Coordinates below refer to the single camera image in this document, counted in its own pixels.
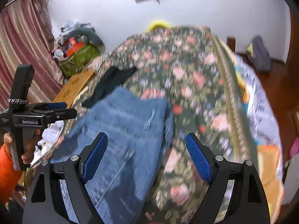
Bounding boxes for blue denim jeans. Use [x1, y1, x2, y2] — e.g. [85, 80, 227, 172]
[51, 86, 174, 223]

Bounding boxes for orange sleeve forearm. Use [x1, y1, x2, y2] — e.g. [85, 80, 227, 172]
[0, 145, 23, 204]

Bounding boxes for green fabric storage box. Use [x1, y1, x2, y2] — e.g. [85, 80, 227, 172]
[58, 44, 100, 79]

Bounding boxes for orange box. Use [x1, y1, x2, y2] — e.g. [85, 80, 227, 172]
[66, 42, 85, 57]

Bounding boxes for striped pink curtain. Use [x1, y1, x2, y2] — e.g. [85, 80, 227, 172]
[1, 0, 64, 110]

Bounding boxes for black folded garment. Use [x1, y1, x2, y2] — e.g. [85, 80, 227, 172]
[82, 66, 137, 108]

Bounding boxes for grey plush toy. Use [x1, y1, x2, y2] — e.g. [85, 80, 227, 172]
[65, 27, 105, 54]

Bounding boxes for pile of clothes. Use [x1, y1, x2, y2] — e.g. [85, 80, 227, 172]
[56, 21, 95, 44]

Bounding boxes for white patterned bed sheet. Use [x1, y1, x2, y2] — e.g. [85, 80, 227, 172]
[221, 42, 284, 223]

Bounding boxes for brown wooden door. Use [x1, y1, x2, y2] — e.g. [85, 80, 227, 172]
[286, 11, 299, 98]

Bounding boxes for floral bed quilt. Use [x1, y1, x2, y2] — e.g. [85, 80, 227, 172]
[24, 25, 260, 224]

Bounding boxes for purple grey backpack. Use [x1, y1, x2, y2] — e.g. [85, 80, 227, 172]
[246, 35, 272, 73]

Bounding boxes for yellow foam bed rail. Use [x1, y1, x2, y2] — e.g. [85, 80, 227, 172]
[147, 20, 171, 32]

